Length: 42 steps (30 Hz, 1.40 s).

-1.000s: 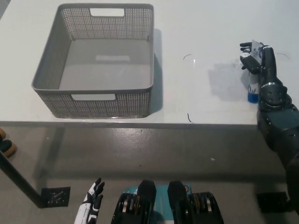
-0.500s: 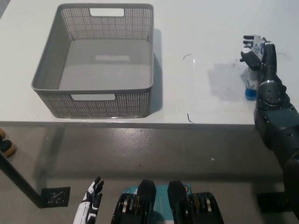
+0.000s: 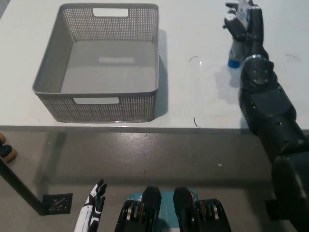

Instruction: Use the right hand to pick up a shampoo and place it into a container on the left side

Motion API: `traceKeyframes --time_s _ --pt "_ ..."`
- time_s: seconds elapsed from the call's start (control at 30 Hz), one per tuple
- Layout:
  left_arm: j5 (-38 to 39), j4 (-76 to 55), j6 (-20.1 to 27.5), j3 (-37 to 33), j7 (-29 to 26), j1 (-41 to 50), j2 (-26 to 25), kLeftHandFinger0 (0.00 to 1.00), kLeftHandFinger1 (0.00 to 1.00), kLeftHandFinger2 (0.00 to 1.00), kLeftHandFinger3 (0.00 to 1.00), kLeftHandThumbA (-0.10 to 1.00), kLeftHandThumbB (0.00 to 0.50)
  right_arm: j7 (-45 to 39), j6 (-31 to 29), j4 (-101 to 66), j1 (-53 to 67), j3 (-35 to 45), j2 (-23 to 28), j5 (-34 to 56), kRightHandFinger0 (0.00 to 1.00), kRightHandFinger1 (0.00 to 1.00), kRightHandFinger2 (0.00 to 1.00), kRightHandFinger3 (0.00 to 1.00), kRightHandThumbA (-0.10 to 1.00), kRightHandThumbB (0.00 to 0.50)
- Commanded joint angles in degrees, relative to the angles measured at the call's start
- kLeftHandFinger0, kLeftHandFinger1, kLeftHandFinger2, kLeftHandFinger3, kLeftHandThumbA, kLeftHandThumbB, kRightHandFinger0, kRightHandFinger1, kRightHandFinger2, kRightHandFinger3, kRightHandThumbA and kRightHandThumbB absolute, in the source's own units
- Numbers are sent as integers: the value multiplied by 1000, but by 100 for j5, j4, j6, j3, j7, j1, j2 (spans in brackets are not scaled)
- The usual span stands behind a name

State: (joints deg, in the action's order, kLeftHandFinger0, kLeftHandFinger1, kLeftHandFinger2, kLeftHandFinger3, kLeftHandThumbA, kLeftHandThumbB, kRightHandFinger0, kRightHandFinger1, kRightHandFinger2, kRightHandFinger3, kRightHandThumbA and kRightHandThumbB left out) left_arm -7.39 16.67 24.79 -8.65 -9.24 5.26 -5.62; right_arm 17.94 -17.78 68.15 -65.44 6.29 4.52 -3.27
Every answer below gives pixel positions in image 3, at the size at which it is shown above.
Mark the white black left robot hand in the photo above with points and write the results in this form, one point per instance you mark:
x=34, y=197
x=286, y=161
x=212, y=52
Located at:
x=93, y=205

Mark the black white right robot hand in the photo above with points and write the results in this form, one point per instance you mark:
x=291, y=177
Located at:
x=254, y=31

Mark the white shampoo tube blue cap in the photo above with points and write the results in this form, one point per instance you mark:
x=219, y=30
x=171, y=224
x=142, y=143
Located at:
x=234, y=63

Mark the black shoe tan sole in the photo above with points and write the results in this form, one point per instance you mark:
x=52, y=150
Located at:
x=6, y=152

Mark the brown shoe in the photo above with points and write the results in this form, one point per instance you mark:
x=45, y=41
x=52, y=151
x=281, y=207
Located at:
x=2, y=138

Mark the grey perforated plastic basket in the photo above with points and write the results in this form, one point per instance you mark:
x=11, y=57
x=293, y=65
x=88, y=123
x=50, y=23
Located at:
x=108, y=72

